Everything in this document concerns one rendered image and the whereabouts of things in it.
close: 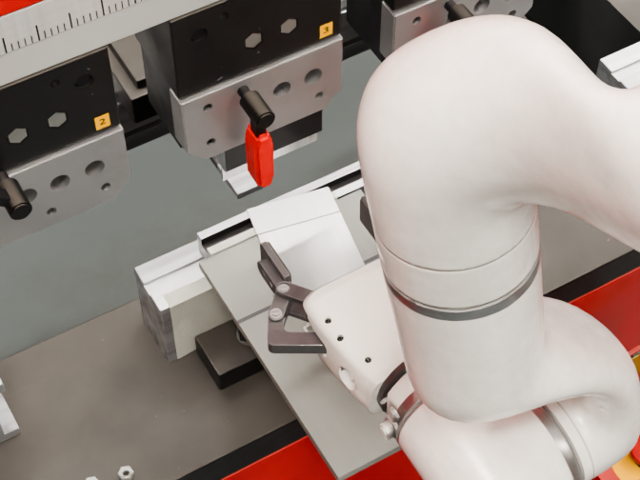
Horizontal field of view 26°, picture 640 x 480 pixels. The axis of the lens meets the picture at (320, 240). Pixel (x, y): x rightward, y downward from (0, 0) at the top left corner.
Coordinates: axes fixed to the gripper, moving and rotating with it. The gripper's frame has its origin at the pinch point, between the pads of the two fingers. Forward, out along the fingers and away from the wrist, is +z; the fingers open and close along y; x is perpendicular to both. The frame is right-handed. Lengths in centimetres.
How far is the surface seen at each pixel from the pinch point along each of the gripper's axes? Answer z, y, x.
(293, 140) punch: 15.9, 6.2, -7.8
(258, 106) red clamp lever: 9.4, -0.1, 6.7
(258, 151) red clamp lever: 8.8, -0.7, 2.0
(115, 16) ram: 12.8, -9.4, 18.3
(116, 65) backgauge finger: 40.5, -1.4, -15.9
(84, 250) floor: 97, 3, -118
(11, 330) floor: 87, -15, -118
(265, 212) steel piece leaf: 17.1, 3.4, -18.1
